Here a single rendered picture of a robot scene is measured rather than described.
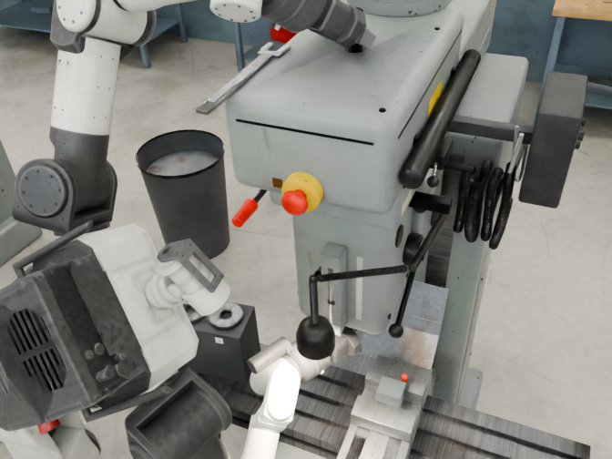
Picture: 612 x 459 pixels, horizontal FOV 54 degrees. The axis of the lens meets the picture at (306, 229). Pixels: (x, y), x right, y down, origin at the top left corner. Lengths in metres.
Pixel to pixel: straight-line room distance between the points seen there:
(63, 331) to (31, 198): 0.22
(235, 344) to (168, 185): 1.67
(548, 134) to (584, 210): 2.82
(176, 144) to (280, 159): 2.65
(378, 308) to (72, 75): 0.69
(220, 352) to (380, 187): 0.92
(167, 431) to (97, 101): 0.52
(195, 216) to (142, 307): 2.29
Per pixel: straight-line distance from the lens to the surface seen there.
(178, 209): 3.23
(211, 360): 1.69
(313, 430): 1.61
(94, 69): 0.99
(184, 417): 1.01
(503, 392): 2.89
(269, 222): 3.70
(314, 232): 1.12
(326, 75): 0.92
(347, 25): 0.92
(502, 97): 1.63
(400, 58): 0.97
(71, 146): 1.00
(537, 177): 1.28
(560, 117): 1.21
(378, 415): 1.51
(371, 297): 1.17
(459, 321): 1.82
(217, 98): 0.85
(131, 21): 0.99
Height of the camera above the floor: 2.27
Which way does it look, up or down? 39 degrees down
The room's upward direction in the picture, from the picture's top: 3 degrees counter-clockwise
